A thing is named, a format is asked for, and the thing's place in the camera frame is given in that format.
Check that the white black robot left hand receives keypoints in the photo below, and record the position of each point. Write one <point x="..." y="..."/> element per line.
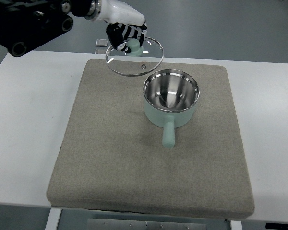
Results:
<point x="124" y="23"/>

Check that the glass lid with green knob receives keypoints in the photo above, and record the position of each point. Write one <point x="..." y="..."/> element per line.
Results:
<point x="141" y="60"/>

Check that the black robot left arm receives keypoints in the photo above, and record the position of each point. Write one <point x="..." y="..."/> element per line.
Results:
<point x="28" y="24"/>

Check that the metal floor plate near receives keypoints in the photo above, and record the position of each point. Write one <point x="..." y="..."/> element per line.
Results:
<point x="100" y="51"/>

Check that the mint green saucepan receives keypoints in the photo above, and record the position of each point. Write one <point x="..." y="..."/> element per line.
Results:
<point x="170" y="97"/>

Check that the beige fabric mat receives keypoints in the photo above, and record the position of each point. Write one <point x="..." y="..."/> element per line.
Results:
<point x="112" y="157"/>

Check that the white table leg left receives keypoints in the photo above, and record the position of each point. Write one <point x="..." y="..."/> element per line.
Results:
<point x="53" y="219"/>

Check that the white table leg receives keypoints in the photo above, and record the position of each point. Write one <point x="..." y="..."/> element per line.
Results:
<point x="236" y="225"/>
<point x="53" y="219"/>

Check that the white table leg right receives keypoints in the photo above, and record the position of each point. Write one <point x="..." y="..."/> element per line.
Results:
<point x="236" y="225"/>

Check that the grey metal bracket below table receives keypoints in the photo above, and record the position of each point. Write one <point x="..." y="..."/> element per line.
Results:
<point x="113" y="224"/>

